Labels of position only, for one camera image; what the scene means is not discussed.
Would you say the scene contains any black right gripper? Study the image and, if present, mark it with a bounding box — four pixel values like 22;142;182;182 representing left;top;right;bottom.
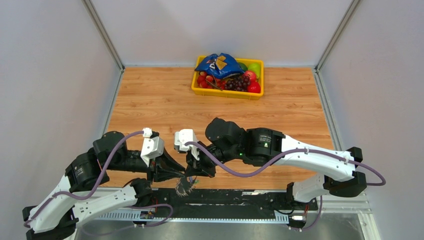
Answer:
185;138;242;178

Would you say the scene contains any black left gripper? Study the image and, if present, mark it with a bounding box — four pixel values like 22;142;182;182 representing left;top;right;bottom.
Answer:
107;144;187;184

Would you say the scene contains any large metal key organizer ring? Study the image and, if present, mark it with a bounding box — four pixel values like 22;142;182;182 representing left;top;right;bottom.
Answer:
174;176;201;198

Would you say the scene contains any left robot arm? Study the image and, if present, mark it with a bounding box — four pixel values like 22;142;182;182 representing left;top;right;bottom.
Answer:
22;127;193;240

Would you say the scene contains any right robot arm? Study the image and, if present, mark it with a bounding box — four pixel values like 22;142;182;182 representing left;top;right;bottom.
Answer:
174;118;368;209

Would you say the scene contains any yellow plastic bin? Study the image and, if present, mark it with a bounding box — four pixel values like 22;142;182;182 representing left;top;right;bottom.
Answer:
191;56;264;100

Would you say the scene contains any red cherry cluster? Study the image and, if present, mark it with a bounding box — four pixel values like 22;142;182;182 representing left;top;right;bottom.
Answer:
196;71;225;90

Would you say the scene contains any purple grape bunch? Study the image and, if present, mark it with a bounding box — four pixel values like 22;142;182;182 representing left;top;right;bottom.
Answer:
224;75;251;92

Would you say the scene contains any red tomato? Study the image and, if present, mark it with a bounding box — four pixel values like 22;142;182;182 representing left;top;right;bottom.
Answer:
247;81;261;94

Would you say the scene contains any red apple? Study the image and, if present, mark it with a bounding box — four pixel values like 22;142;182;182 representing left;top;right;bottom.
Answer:
243;70;258;82

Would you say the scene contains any blue chips bag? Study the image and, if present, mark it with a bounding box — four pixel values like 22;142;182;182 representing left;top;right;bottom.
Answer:
195;53;245;79

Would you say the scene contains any dark green avocado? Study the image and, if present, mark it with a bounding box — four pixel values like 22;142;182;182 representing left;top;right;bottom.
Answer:
238;62;248;72

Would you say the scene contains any green apple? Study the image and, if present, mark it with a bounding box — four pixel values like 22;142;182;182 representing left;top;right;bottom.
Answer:
247;62;262;81

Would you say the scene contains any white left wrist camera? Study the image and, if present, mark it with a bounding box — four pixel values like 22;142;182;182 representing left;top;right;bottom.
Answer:
140;127;165;167

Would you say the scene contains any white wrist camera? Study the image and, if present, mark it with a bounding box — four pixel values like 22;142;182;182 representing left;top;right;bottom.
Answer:
140;127;165;167
173;128;200;161

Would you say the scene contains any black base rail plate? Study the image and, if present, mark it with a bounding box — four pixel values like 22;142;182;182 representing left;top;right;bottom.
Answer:
135;188;318;220

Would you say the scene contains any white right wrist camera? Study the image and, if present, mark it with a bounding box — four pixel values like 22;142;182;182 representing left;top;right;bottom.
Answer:
173;128;200;161

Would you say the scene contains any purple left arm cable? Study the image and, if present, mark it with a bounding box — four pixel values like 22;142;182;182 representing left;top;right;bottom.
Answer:
23;130;175;229

